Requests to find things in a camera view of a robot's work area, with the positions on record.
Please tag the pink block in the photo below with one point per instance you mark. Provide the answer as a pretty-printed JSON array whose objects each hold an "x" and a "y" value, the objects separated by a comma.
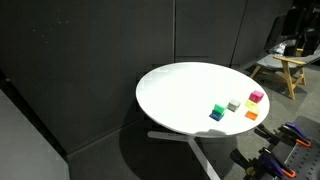
[{"x": 256, "y": 96}]

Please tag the grey block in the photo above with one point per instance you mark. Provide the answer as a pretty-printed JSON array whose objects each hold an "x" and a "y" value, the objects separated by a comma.
[{"x": 233, "y": 105}]

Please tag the green block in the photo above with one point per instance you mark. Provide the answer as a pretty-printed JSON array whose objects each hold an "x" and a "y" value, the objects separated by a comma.
[{"x": 219, "y": 109}]

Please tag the purple clamp upper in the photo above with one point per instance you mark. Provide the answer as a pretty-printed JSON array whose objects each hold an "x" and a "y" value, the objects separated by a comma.
[{"x": 288, "y": 133}]

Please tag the blue block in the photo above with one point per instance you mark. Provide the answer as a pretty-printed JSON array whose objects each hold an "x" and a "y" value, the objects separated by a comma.
[{"x": 216, "y": 116}]

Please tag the wooden armchair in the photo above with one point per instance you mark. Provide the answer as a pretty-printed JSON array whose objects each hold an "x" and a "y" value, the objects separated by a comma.
[{"x": 288, "y": 69}]

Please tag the yellow-green block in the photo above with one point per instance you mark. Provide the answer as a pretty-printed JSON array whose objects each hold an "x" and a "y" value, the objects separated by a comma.
[{"x": 252, "y": 106}]

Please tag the orange block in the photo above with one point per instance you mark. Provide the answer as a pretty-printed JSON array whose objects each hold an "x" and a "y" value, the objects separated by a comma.
[{"x": 251, "y": 115}]

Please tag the purple clamp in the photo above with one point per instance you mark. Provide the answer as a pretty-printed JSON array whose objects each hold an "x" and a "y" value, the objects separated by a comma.
[
  {"x": 266, "y": 163},
  {"x": 288, "y": 133}
]

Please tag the purple clamp lower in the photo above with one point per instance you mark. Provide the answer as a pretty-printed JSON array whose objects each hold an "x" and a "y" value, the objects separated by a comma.
[{"x": 266, "y": 163}]

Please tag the round white table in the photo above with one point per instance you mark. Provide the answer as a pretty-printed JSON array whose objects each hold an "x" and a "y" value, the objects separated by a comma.
[{"x": 181, "y": 96}]

